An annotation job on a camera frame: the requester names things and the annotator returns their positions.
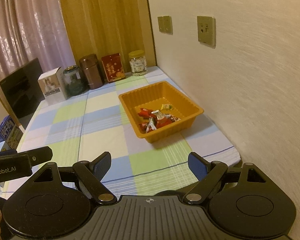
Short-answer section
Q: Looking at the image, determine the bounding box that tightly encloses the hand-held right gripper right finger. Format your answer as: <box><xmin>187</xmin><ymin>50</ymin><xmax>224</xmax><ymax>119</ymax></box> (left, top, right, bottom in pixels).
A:
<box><xmin>183</xmin><ymin>152</ymin><xmax>266</xmax><ymax>204</ymax></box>

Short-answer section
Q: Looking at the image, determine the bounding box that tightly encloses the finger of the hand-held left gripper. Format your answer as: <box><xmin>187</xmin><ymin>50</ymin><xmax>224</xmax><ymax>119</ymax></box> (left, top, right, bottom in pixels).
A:
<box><xmin>15</xmin><ymin>146</ymin><xmax>53</xmax><ymax>167</ymax></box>
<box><xmin>0</xmin><ymin>149</ymin><xmax>18</xmax><ymax>157</ymax></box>

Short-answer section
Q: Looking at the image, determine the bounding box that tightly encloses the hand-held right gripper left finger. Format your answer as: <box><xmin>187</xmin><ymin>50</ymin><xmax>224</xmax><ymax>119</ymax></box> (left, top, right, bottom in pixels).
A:
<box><xmin>31</xmin><ymin>151</ymin><xmax>117</xmax><ymax>204</ymax></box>

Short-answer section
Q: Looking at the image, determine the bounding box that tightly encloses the red snack packet with picture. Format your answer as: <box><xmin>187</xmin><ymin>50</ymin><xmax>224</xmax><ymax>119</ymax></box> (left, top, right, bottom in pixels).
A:
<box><xmin>150</xmin><ymin>110</ymin><xmax>173</xmax><ymax>128</ymax></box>

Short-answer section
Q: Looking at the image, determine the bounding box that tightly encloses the orange plastic tray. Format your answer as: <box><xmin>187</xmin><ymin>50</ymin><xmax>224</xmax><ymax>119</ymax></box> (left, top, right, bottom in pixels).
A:
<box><xmin>118</xmin><ymin>80</ymin><xmax>205</xmax><ymax>144</ymax></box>

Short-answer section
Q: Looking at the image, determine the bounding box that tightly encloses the blue printed carton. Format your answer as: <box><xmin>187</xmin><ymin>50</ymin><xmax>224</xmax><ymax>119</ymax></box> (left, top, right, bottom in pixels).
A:
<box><xmin>0</xmin><ymin>115</ymin><xmax>26</xmax><ymax>151</ymax></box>

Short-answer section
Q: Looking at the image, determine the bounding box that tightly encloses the black chair back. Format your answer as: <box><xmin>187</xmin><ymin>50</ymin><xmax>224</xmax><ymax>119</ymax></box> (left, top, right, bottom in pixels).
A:
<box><xmin>0</xmin><ymin>58</ymin><xmax>44</xmax><ymax>131</ymax></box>

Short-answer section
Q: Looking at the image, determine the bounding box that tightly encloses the white product box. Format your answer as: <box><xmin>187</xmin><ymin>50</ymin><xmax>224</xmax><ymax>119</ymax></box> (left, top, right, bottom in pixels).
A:
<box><xmin>37</xmin><ymin>67</ymin><xmax>68</xmax><ymax>106</ymax></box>

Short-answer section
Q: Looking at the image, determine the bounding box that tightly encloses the green glass jar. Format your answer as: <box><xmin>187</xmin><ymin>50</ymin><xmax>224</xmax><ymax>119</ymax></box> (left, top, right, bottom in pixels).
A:
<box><xmin>62</xmin><ymin>65</ymin><xmax>87</xmax><ymax>96</ymax></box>

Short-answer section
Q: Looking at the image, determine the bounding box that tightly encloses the brown metal canister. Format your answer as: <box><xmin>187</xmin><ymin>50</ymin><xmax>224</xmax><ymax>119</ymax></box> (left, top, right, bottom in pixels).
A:
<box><xmin>79</xmin><ymin>54</ymin><xmax>104</xmax><ymax>90</ymax></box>

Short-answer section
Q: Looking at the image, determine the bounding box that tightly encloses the red tin box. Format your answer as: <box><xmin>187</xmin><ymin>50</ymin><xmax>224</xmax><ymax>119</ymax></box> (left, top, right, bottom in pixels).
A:
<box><xmin>101</xmin><ymin>53</ymin><xmax>126</xmax><ymax>84</ymax></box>

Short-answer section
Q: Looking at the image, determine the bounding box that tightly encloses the clear jar with yellow lid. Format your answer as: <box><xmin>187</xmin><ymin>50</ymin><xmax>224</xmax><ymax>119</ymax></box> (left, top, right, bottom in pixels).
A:
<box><xmin>128</xmin><ymin>50</ymin><xmax>148</xmax><ymax>77</ymax></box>

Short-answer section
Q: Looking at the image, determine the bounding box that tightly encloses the pink curtain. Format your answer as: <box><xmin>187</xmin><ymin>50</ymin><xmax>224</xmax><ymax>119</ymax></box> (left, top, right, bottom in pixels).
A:
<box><xmin>0</xmin><ymin>0</ymin><xmax>77</xmax><ymax>98</ymax></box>

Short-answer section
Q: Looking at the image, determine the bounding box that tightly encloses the yellow curtain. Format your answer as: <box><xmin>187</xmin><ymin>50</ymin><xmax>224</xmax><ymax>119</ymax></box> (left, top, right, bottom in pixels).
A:
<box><xmin>57</xmin><ymin>0</ymin><xmax>158</xmax><ymax>81</ymax></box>

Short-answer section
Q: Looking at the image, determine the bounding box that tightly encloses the beige wall socket panel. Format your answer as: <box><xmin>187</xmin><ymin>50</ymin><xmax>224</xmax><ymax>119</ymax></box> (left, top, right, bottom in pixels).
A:
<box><xmin>197</xmin><ymin>15</ymin><xmax>216</xmax><ymax>47</ymax></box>

